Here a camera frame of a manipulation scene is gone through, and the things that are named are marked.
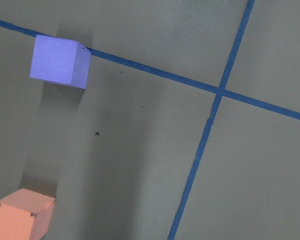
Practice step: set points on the purple foam block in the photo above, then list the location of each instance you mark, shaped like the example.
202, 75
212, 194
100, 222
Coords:
60, 61

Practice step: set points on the orange foam block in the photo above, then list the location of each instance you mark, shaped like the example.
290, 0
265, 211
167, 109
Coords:
25, 215

